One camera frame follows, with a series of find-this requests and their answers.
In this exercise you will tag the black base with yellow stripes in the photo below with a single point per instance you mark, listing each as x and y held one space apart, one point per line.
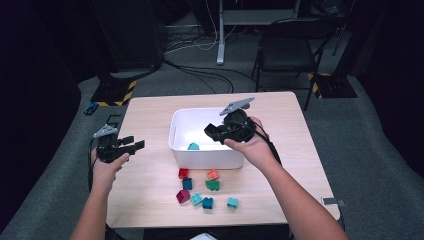
335 86
111 93

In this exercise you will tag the person's dark lap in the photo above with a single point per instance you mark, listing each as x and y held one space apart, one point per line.
216 233

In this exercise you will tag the grey tape strip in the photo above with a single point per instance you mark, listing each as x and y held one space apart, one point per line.
333 201

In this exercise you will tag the bright blue toy block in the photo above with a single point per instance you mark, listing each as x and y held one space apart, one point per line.
207 203

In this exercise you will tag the white desk frame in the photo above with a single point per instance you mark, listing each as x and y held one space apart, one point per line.
220 36

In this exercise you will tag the person's right hand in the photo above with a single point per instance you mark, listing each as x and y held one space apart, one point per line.
256 150

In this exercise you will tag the green toy block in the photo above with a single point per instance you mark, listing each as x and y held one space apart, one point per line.
212 185

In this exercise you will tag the dark blue toy block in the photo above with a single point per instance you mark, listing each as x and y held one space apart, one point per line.
187 184

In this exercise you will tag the magenta toy block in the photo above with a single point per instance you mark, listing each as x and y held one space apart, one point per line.
183 196

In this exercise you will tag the white paper sheet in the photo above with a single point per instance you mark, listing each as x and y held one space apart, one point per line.
202 237

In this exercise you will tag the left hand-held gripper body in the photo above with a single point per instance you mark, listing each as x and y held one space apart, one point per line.
108 150

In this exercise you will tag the person's left hand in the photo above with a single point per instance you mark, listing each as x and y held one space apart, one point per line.
105 173

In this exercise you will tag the red toy block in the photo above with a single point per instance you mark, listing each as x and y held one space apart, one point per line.
183 173

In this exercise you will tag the orange toy block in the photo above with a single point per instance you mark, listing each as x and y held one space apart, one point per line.
212 174

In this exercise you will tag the white plastic bin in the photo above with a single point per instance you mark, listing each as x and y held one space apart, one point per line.
190 128

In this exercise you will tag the black folding chair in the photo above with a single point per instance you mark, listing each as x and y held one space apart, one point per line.
286 53

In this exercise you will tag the teal sloped toy block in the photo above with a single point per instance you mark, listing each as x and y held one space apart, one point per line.
193 146

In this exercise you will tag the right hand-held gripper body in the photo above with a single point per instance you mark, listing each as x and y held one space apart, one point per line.
238 125

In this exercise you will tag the black equipment cabinet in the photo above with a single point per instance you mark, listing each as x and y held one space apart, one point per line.
130 33

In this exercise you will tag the small blue floor object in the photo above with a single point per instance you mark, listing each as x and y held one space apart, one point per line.
90 108

